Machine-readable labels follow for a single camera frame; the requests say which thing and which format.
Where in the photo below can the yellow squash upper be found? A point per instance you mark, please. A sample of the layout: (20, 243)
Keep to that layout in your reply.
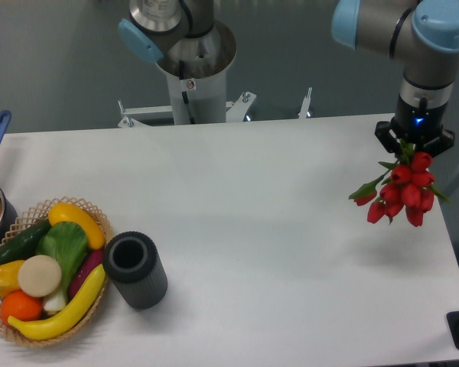
(68, 212)

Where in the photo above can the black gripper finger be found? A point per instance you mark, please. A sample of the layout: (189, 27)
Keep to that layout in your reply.
(384, 133)
(439, 144)

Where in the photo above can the orange fruit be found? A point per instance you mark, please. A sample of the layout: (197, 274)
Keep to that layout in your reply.
(22, 306)

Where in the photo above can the beige round disc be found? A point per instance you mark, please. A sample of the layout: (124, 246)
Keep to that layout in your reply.
(39, 276)

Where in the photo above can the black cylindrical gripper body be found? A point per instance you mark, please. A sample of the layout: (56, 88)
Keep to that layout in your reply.
(418, 115)

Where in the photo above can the red tulip bouquet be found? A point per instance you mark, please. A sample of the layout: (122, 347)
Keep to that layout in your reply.
(407, 185)

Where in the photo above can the long yellow banana squash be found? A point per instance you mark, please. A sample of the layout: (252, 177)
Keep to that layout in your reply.
(70, 316)

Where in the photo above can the purple sweet potato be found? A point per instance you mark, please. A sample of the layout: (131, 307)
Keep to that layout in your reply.
(92, 261)

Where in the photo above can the yellow bell pepper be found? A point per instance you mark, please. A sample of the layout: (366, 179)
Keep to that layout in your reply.
(9, 277)

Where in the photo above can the green bok choy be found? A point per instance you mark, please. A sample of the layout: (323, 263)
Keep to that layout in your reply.
(66, 242)

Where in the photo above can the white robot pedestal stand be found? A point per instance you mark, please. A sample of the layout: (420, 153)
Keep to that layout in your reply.
(196, 73)

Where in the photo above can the dark grey ribbed vase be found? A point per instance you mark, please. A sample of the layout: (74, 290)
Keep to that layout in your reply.
(132, 262)

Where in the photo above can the green cucumber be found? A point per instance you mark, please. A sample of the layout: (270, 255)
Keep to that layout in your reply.
(24, 244)

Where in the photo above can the woven wicker basket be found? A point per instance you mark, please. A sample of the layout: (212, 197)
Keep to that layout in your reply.
(30, 217)

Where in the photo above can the grey robot arm, blue caps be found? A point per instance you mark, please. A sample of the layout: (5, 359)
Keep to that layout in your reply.
(424, 35)

